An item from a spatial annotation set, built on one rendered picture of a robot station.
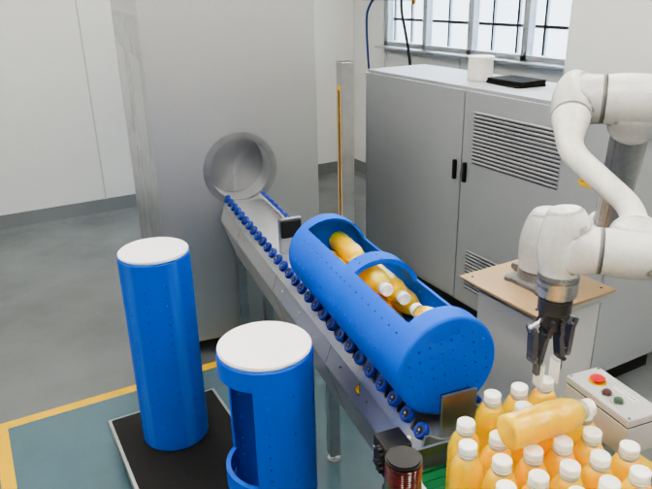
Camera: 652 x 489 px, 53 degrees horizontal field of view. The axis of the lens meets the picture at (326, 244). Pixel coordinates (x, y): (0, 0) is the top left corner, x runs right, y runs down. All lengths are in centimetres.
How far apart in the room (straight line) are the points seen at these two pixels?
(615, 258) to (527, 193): 221
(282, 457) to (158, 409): 102
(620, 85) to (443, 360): 84
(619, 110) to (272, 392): 119
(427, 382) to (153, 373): 140
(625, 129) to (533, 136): 168
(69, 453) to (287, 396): 172
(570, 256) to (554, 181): 205
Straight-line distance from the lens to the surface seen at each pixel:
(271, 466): 200
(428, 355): 166
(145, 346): 274
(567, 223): 145
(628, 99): 188
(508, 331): 239
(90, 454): 335
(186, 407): 289
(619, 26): 444
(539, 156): 354
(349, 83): 289
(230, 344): 193
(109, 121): 644
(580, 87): 188
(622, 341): 379
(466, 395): 171
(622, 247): 147
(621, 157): 202
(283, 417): 190
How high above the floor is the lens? 200
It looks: 22 degrees down
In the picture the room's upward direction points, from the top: 1 degrees counter-clockwise
